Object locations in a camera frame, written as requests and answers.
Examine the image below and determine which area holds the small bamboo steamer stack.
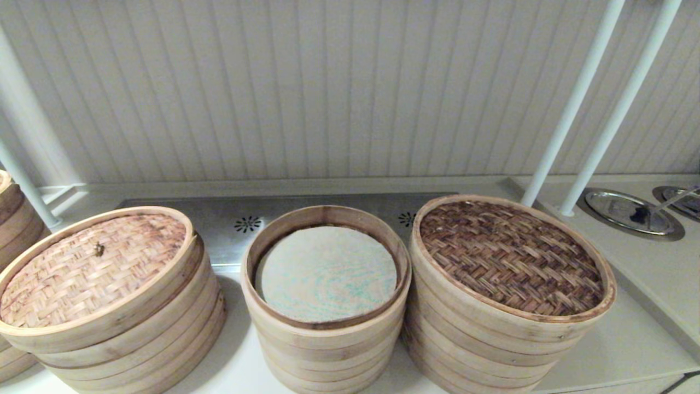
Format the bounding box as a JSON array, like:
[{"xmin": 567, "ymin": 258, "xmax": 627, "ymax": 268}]
[{"xmin": 241, "ymin": 205, "xmax": 413, "ymax": 394}]

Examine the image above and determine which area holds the thick white column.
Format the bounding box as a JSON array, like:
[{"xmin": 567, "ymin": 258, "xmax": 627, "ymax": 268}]
[{"xmin": 0, "ymin": 27, "xmax": 83, "ymax": 187}]

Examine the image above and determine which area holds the round steel lid black knob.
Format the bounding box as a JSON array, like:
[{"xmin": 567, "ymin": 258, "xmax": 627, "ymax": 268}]
[{"xmin": 583, "ymin": 189, "xmax": 676, "ymax": 236}]

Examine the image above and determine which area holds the dark woven bamboo lid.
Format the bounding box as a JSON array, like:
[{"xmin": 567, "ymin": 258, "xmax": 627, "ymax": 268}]
[{"xmin": 411, "ymin": 194, "xmax": 617, "ymax": 325}]

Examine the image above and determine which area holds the light woven bamboo lid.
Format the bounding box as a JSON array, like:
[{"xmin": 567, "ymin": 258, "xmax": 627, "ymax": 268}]
[{"xmin": 0, "ymin": 206, "xmax": 197, "ymax": 355}]

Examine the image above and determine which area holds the large bamboo steamer stack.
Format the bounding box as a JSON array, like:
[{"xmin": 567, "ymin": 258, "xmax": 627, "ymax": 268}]
[
  {"xmin": 0, "ymin": 230, "xmax": 226, "ymax": 394},
  {"xmin": 404, "ymin": 246, "xmax": 602, "ymax": 394}
]

